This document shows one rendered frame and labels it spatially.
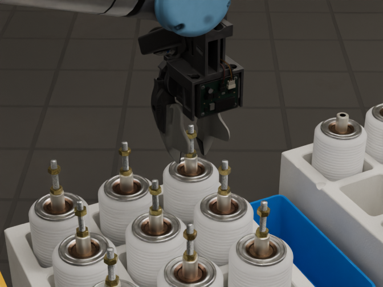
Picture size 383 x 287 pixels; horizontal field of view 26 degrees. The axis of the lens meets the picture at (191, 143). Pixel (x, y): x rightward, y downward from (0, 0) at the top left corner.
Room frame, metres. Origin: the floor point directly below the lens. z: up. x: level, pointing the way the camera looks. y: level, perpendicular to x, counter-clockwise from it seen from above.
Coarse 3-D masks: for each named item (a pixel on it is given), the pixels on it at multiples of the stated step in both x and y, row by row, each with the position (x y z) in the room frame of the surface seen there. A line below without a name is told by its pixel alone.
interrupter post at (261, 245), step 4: (256, 236) 0.95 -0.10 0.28; (268, 236) 0.95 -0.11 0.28; (256, 240) 0.95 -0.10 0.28; (260, 240) 0.95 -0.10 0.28; (264, 240) 0.95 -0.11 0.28; (268, 240) 0.95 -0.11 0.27; (256, 244) 0.95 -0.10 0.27; (260, 244) 0.95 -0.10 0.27; (264, 244) 0.95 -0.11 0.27; (268, 244) 0.95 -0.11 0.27; (256, 248) 0.95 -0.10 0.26; (260, 248) 0.95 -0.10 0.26; (264, 248) 0.95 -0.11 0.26; (268, 248) 0.95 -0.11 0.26; (256, 252) 0.95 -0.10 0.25; (260, 252) 0.95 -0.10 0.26; (264, 252) 0.95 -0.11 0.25
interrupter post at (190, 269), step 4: (184, 260) 0.90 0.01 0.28; (196, 260) 0.90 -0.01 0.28; (184, 264) 0.90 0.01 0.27; (188, 264) 0.89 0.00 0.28; (192, 264) 0.89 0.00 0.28; (196, 264) 0.90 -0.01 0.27; (184, 268) 0.90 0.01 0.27; (188, 268) 0.89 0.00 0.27; (192, 268) 0.89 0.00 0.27; (196, 268) 0.90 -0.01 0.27; (184, 272) 0.90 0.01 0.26; (188, 272) 0.89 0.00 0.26; (192, 272) 0.89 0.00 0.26; (196, 272) 0.90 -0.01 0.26; (184, 276) 0.90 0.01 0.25; (188, 276) 0.89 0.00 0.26; (192, 276) 0.89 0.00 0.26; (196, 276) 0.90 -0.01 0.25
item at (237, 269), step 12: (288, 252) 0.95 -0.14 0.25; (240, 264) 0.93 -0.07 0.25; (276, 264) 0.92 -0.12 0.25; (288, 264) 0.93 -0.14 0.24; (228, 276) 0.96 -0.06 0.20; (240, 276) 0.92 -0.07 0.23; (252, 276) 0.91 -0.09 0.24; (264, 276) 0.91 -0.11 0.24; (276, 276) 0.91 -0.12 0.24; (288, 276) 0.93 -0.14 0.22
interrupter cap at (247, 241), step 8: (240, 240) 0.97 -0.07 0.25; (248, 240) 0.97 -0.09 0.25; (272, 240) 0.97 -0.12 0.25; (280, 240) 0.97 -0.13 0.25; (240, 248) 0.96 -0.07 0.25; (248, 248) 0.96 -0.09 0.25; (272, 248) 0.96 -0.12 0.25; (280, 248) 0.96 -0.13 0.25; (240, 256) 0.94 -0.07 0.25; (248, 256) 0.94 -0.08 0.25; (256, 256) 0.94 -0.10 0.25; (264, 256) 0.94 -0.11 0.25; (272, 256) 0.94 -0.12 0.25; (280, 256) 0.94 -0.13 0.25; (256, 264) 0.92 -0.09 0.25; (264, 264) 0.92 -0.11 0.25; (272, 264) 0.92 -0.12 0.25
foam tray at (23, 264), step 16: (96, 208) 1.15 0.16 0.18; (96, 224) 1.11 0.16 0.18; (256, 224) 1.11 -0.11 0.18; (16, 240) 1.07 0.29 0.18; (16, 256) 1.03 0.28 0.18; (32, 256) 1.03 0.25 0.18; (16, 272) 1.05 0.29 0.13; (32, 272) 0.99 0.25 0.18; (48, 272) 0.99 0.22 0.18; (224, 272) 0.99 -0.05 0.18
